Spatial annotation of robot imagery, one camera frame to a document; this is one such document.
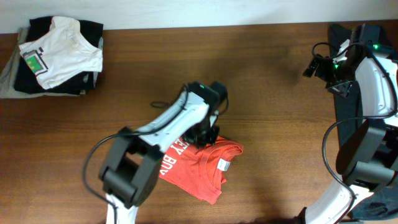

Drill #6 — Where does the black unfolded shirt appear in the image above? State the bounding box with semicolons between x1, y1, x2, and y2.
328;24;397;221

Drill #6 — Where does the red soccer t-shirt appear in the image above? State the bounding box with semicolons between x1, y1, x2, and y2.
159;137;244;205

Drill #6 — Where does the grey folded t-shirt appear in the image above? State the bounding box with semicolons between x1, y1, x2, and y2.
1;27;87;99

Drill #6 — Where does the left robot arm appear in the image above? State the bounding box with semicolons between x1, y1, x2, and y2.
99;82;228;223

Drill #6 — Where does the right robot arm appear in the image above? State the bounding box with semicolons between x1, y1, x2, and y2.
295;24;397;223

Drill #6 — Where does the white folded t-shirt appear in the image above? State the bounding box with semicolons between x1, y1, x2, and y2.
19;16;103;90

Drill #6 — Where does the black folded t-shirt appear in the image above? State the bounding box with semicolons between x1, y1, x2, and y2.
14;16;103;95

